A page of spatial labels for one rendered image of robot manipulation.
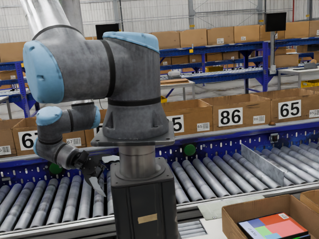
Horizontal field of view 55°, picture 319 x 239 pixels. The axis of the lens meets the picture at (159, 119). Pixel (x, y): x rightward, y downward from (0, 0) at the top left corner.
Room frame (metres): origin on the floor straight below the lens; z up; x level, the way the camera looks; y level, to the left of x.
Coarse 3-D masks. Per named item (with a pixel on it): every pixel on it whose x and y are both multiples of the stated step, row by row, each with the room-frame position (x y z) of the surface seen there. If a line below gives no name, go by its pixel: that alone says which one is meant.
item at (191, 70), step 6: (258, 54) 15.63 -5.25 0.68; (300, 60) 15.74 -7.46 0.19; (306, 60) 15.51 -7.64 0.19; (210, 66) 14.76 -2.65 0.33; (228, 66) 14.90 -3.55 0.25; (240, 66) 15.14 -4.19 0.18; (252, 66) 14.74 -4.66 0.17; (258, 66) 15.82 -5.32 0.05; (162, 72) 14.41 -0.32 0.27; (168, 72) 14.48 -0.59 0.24; (180, 72) 14.61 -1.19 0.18; (186, 72) 14.40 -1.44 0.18; (192, 72) 14.46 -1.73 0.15; (198, 72) 15.22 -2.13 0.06; (0, 78) 13.32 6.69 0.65; (12, 84) 13.57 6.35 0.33; (0, 90) 13.22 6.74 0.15; (12, 90) 13.41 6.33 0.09; (18, 90) 13.31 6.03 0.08
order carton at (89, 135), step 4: (100, 112) 2.02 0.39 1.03; (104, 112) 2.02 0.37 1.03; (104, 116) 2.02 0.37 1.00; (100, 120) 1.73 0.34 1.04; (88, 132) 1.72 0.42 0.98; (92, 132) 1.73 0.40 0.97; (88, 136) 1.72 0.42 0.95; (92, 136) 1.73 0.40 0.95; (88, 140) 1.72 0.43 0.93; (88, 144) 1.72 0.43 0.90
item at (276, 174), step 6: (246, 150) 1.71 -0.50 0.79; (252, 150) 1.65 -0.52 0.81; (246, 156) 1.71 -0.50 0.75; (252, 156) 1.64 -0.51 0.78; (258, 156) 1.57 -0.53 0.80; (252, 162) 1.64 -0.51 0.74; (258, 162) 1.57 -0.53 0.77; (264, 162) 1.50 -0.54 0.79; (264, 168) 1.50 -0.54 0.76; (270, 168) 1.45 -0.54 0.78; (276, 168) 1.39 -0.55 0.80; (270, 174) 1.45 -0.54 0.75; (276, 174) 1.39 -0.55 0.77; (282, 174) 1.34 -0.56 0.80; (276, 180) 1.39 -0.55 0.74; (282, 180) 1.33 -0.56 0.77; (282, 186) 1.33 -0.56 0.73
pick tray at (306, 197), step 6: (306, 192) 1.05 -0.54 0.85; (312, 192) 1.06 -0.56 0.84; (318, 192) 1.06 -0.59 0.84; (300, 198) 1.04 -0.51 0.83; (306, 198) 1.01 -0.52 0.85; (312, 198) 1.06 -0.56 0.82; (318, 198) 1.06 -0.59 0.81; (306, 204) 1.01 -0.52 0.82; (312, 204) 0.98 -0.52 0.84; (318, 204) 1.06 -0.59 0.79; (318, 210) 0.95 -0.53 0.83
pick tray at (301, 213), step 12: (240, 204) 1.01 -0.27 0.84; (252, 204) 1.02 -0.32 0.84; (264, 204) 1.03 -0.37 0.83; (276, 204) 1.04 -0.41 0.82; (288, 204) 1.04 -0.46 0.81; (300, 204) 0.98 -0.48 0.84; (228, 216) 0.93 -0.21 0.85; (240, 216) 1.01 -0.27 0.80; (252, 216) 1.02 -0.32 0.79; (300, 216) 0.98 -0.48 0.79; (312, 216) 0.92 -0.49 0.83; (228, 228) 0.93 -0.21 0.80; (312, 228) 0.92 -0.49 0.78
